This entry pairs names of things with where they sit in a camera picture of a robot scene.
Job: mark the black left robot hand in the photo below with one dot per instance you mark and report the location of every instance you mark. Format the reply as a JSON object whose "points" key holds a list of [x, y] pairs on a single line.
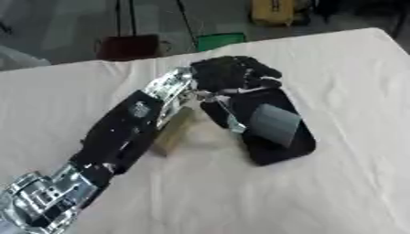
{"points": [[227, 73]]}

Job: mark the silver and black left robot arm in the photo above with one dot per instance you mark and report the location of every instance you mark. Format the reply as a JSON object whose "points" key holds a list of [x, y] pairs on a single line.
{"points": [[120, 128]]}

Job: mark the black box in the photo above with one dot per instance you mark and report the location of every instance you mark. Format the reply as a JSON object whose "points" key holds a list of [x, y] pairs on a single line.
{"points": [[277, 152]]}

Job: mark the green container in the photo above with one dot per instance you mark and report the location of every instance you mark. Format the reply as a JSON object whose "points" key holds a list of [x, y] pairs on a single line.
{"points": [[220, 41]]}

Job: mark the grey block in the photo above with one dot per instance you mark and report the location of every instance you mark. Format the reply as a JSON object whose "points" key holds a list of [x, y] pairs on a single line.
{"points": [[275, 123]]}

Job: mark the black tripod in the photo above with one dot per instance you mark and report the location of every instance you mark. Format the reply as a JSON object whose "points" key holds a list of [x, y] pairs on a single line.
{"points": [[125, 16]]}

